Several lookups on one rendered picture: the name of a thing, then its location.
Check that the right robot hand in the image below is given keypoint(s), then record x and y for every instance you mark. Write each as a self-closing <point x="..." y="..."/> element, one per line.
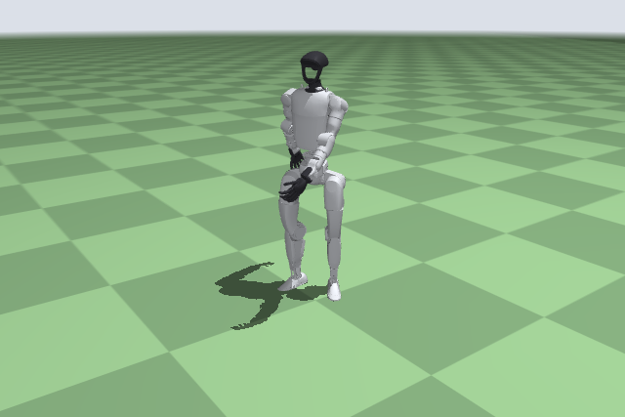
<point x="295" y="158"/>

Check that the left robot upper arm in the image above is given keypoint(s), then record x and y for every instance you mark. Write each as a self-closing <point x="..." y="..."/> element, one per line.
<point x="338" y="107"/>

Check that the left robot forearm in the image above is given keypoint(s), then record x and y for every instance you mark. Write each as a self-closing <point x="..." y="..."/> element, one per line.
<point x="321" y="153"/>

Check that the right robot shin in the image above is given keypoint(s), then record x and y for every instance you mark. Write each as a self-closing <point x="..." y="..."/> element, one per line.
<point x="295" y="252"/>

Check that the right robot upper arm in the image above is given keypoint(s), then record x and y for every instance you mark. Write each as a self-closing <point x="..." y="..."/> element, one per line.
<point x="286" y="124"/>

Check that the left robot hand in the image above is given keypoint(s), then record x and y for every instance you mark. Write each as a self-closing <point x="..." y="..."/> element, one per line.
<point x="298" y="186"/>

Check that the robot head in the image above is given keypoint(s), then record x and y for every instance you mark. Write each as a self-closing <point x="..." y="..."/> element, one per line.
<point x="317" y="61"/>

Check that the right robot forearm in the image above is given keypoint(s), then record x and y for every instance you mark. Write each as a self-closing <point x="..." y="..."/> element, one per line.
<point x="290" y="142"/>

